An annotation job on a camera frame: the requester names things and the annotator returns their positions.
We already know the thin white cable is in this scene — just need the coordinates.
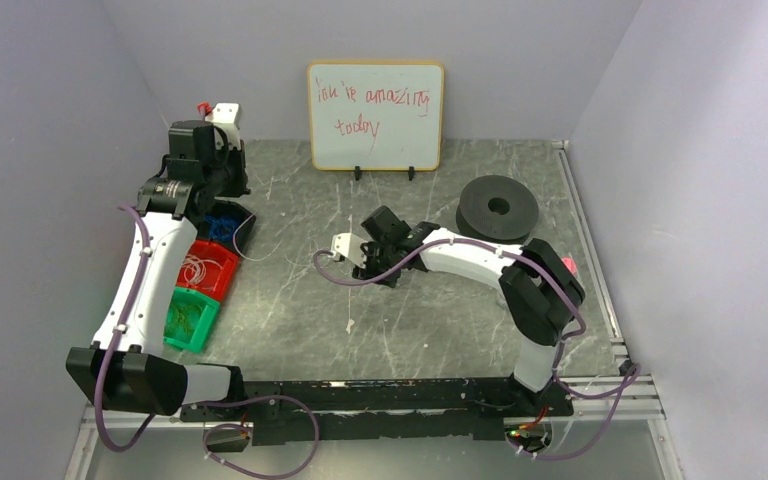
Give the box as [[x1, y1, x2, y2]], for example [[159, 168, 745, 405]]
[[231, 213, 332, 266]]

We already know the black cable spool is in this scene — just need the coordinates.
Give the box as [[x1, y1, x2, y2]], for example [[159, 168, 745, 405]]
[[455, 175, 539, 244]]

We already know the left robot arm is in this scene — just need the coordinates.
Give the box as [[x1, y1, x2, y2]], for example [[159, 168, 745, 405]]
[[65, 116, 249, 416]]

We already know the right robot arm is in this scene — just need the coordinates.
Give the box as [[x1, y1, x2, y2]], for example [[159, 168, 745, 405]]
[[331, 206, 585, 396]]

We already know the black bin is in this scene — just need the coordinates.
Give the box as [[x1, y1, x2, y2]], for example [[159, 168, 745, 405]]
[[197, 200, 257, 257]]

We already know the red bin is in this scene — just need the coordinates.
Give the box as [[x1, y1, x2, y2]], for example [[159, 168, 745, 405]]
[[176, 240, 239, 302]]

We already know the yellow-framed whiteboard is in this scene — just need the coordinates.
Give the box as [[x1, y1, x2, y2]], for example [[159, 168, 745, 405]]
[[307, 60, 445, 172]]

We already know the green bin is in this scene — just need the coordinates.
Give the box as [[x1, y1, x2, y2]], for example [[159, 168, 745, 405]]
[[163, 287, 221, 353]]

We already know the pink-capped bottle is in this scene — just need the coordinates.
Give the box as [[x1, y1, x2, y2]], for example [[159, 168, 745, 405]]
[[561, 257, 578, 275]]

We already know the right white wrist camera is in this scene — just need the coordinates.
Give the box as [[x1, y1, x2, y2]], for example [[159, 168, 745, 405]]
[[330, 232, 366, 268]]

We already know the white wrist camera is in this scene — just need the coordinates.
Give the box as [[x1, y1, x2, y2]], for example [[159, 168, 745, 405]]
[[330, 232, 366, 268], [197, 102, 242, 149]]

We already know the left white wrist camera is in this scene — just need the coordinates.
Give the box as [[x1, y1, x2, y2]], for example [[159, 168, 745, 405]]
[[197, 102, 242, 149]]

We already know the blue cable coil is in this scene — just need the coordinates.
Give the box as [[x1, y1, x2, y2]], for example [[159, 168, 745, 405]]
[[202, 210, 245, 242]]

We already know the white cable coil in bin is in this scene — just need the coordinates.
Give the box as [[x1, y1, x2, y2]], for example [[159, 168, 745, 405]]
[[181, 256, 226, 290]]

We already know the green cable coil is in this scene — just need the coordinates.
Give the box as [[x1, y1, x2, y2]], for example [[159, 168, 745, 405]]
[[167, 299, 208, 340]]

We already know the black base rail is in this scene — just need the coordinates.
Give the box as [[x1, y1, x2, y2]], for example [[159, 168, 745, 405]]
[[179, 377, 574, 446]]

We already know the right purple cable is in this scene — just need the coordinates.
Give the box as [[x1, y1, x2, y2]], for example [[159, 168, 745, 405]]
[[312, 238, 642, 463]]

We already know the purple cable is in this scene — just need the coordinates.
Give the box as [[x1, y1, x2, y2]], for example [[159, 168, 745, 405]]
[[312, 238, 642, 463], [93, 203, 320, 480]]

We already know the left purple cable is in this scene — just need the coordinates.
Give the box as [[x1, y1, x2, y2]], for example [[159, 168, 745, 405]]
[[93, 203, 320, 480]]

